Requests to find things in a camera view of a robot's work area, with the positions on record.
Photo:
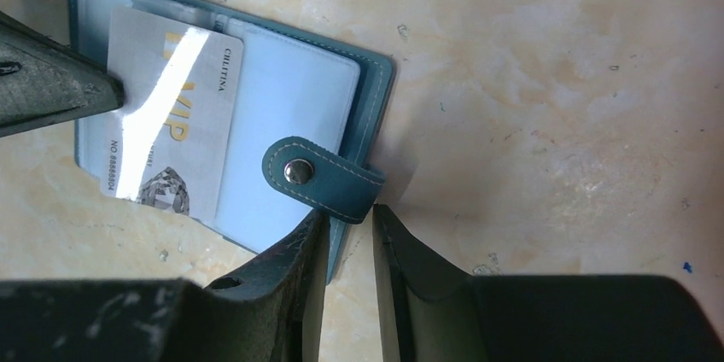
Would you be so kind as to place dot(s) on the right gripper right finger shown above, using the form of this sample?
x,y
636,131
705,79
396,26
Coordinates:
x,y
431,310

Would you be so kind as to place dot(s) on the teal card holder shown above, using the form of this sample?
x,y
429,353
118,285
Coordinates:
x,y
306,112

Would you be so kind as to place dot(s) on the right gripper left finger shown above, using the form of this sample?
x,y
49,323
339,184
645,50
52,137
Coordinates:
x,y
269,309

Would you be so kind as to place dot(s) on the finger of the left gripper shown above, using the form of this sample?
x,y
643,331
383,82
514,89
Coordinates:
x,y
44,83

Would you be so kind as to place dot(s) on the silver VIP credit card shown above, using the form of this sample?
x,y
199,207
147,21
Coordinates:
x,y
165,147

